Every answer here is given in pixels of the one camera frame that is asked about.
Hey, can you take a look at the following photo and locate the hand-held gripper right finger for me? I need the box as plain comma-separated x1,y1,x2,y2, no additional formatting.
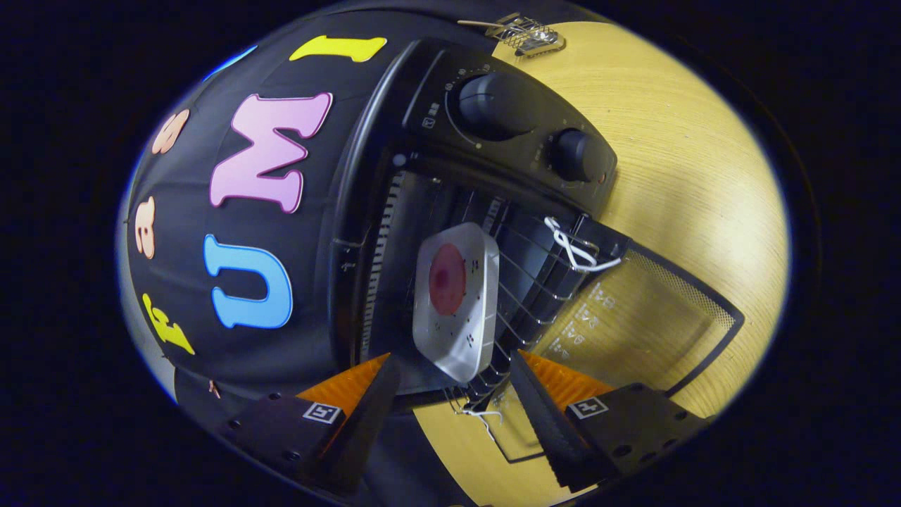
507,350,712,494

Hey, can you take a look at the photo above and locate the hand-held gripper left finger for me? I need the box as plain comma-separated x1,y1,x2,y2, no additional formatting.
218,352,402,496

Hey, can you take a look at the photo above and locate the white square plate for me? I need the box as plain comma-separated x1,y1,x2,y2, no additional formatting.
412,222,500,383

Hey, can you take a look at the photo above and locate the pink meat slice food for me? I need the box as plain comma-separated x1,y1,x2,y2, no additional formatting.
429,243,467,316

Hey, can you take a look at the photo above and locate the toaster oven glass door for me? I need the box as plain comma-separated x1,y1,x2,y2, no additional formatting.
486,239,745,465

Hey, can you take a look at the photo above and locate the black toaster oven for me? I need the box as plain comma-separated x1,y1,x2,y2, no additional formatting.
327,37,745,465

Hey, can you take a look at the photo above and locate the white string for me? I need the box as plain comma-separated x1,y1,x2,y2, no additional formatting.
454,405,504,441
543,216,624,274

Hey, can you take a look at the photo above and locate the metal wire oven rack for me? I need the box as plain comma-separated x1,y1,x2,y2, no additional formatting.
443,190,599,402

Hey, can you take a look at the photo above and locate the wire mesh holder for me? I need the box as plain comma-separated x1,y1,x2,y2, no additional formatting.
493,12,567,58

